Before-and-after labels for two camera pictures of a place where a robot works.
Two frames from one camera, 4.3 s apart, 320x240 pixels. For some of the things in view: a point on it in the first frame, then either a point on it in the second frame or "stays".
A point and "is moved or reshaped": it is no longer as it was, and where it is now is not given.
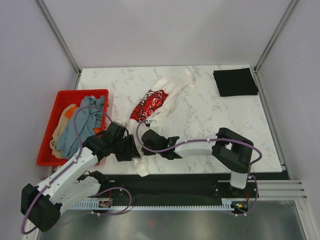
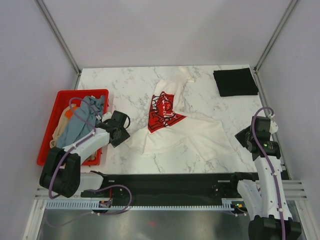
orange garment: (69, 112) stays
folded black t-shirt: (235, 82) stays
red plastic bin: (63, 99) stays
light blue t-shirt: (88, 119) stays
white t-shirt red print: (160, 103) is moved or reshaped
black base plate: (186, 186) stays
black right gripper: (148, 153) -> (239, 136)
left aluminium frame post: (62, 40) stays
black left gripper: (131, 151) -> (124, 136)
